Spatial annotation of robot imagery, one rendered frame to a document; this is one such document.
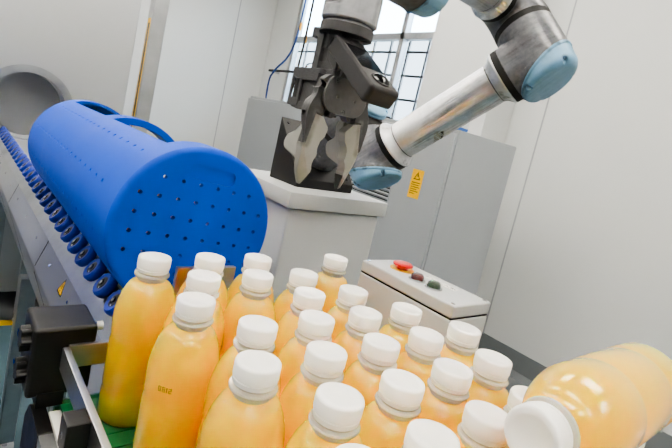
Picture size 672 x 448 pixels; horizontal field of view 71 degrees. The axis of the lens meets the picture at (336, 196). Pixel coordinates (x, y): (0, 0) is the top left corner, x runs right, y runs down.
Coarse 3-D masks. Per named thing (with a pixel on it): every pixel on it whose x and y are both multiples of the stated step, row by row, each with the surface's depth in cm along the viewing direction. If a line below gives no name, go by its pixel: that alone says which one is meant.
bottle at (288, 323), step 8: (288, 312) 58; (296, 312) 57; (280, 320) 58; (288, 320) 57; (296, 320) 57; (280, 328) 57; (288, 328) 56; (296, 328) 56; (280, 336) 57; (288, 336) 56; (280, 344) 56
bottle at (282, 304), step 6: (288, 282) 66; (288, 288) 64; (294, 288) 64; (282, 294) 65; (288, 294) 64; (276, 300) 65; (282, 300) 64; (288, 300) 64; (276, 306) 64; (282, 306) 64; (288, 306) 63; (276, 312) 64; (282, 312) 63; (276, 318) 64
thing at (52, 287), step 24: (24, 144) 224; (0, 168) 191; (0, 192) 204; (24, 216) 137; (24, 240) 127; (48, 240) 113; (24, 264) 163; (48, 264) 106; (48, 288) 100; (72, 288) 92; (120, 288) 90; (96, 336) 77; (96, 384) 71
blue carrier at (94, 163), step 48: (48, 144) 113; (96, 144) 91; (144, 144) 81; (192, 144) 79; (96, 192) 78; (144, 192) 73; (192, 192) 78; (240, 192) 84; (96, 240) 76; (144, 240) 75; (192, 240) 80; (240, 240) 86
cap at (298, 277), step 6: (294, 270) 65; (300, 270) 66; (306, 270) 67; (294, 276) 64; (300, 276) 63; (306, 276) 64; (312, 276) 64; (294, 282) 64; (300, 282) 64; (306, 282) 64; (312, 282) 64
